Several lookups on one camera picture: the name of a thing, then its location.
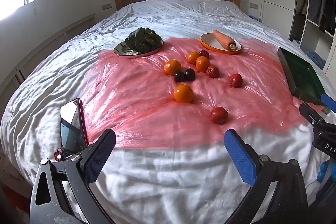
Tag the dark plum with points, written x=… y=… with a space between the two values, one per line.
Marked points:
x=179 y=77
x=204 y=54
x=190 y=74

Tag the green leafy vegetable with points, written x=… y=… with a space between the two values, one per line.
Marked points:
x=143 y=39

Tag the blue towel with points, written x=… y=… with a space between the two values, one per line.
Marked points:
x=315 y=58

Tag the pink plastic sheet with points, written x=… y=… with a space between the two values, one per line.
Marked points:
x=131 y=98

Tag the dark round plate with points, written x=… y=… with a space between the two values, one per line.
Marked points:
x=120 y=50

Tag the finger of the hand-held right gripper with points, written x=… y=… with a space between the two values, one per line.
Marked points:
x=329 y=102
x=311 y=113

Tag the wall socket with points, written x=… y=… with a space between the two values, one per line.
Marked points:
x=253 y=5
x=106 y=6

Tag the person's right hand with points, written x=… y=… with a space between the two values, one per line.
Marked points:
x=325 y=172

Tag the red apple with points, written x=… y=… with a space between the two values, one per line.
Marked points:
x=212 y=71
x=219 y=115
x=235 y=80

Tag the red smartphone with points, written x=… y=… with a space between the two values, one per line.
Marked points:
x=71 y=129

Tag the bed with white sheet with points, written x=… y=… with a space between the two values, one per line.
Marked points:
x=162 y=187

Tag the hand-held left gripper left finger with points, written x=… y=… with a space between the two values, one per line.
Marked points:
x=99 y=158

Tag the orange rimmed plate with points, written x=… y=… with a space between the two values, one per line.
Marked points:
x=210 y=43

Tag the carrot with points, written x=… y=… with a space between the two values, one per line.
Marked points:
x=221 y=39

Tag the wooden wall panelling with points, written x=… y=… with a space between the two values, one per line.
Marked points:
x=52 y=39

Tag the green cardboard box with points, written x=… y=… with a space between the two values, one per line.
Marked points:
x=302 y=74

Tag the orange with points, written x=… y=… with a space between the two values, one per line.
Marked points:
x=183 y=93
x=202 y=64
x=172 y=67
x=193 y=57

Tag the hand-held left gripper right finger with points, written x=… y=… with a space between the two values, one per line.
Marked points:
x=240 y=155

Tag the red phone charm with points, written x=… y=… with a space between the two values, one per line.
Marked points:
x=57 y=156

